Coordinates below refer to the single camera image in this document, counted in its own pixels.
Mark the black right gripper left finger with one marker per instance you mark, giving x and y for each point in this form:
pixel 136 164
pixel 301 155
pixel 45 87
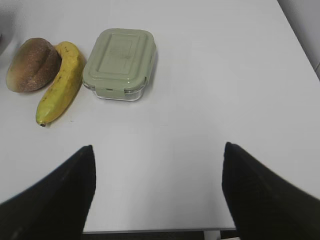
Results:
pixel 56 207

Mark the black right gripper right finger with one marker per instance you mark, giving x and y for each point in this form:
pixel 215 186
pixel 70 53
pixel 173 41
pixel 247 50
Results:
pixel 263 205

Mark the yellow banana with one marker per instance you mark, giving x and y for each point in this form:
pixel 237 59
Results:
pixel 65 85

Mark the brown green mango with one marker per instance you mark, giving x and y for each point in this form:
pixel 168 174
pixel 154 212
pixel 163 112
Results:
pixel 35 64

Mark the green lid glass container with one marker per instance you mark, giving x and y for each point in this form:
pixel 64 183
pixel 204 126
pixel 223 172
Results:
pixel 120 64

